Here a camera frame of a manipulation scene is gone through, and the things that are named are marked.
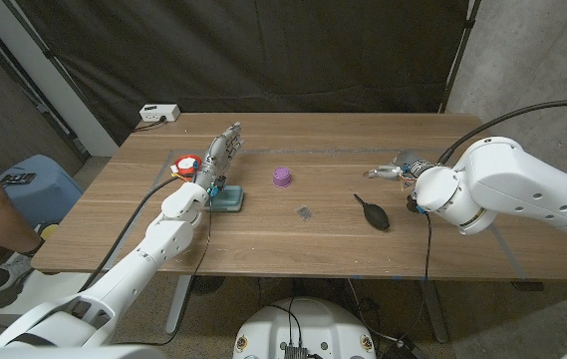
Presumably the blue plastic stool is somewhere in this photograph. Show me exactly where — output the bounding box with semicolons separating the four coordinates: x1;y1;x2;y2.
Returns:
0;154;85;228

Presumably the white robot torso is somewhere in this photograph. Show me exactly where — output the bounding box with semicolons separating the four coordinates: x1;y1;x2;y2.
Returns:
232;297;378;359

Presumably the grey and black sneaker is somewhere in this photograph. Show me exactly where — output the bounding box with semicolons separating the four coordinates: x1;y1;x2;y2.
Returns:
0;253;35;309

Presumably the white floor platform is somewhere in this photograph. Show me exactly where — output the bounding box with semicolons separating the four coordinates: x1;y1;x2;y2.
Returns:
0;268;93;328

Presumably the yellow round object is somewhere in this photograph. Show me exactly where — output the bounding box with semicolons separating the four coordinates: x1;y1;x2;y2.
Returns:
38;222;60;241

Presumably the white power strip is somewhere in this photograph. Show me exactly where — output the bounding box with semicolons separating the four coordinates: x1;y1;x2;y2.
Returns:
139;103;181;124

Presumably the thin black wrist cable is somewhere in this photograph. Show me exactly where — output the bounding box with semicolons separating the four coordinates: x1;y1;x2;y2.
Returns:
420;211;433;281
113;198;214;347

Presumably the black backdrop stand pole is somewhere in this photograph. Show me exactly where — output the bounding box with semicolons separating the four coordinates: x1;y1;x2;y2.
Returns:
436;0;482;115

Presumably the thin black left wrist cable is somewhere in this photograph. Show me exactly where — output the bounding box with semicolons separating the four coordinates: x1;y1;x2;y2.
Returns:
113;198;214;347

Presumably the black power strip cable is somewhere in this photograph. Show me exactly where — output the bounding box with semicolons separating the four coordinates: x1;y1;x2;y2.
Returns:
132;117;167;134

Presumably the red tape roll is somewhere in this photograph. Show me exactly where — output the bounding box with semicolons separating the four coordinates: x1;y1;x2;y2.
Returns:
171;154;202;177

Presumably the grey table leg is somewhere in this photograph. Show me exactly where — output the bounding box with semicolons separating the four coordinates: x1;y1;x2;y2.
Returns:
164;274;192;335
418;279;449;344

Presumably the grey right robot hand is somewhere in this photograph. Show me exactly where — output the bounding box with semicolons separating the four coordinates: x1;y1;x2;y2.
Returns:
362;150;436;181

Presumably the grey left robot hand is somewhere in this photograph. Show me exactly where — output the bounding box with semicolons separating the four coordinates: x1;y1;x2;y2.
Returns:
193;122;245;190

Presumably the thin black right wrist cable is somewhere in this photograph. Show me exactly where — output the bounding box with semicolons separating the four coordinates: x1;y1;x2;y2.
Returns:
420;211;433;281

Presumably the black backdrop cloth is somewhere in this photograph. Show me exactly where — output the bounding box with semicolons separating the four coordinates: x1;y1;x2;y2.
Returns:
13;0;471;146

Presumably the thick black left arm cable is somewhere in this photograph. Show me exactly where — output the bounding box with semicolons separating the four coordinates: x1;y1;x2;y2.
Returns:
78;175;184;293

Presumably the purple cup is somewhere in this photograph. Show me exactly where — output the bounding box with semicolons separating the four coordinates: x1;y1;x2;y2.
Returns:
271;166;293;189

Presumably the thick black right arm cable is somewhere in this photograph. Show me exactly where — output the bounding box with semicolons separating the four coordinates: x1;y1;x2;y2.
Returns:
436;98;567;166

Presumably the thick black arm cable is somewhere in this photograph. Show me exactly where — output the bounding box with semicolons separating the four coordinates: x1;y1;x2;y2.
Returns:
436;98;567;166
78;175;184;293

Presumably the black smartphone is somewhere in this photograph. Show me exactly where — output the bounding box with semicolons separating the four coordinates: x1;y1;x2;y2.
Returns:
0;172;38;186

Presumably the black rubber air blower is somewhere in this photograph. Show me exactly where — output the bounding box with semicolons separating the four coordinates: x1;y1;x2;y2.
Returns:
352;192;392;232

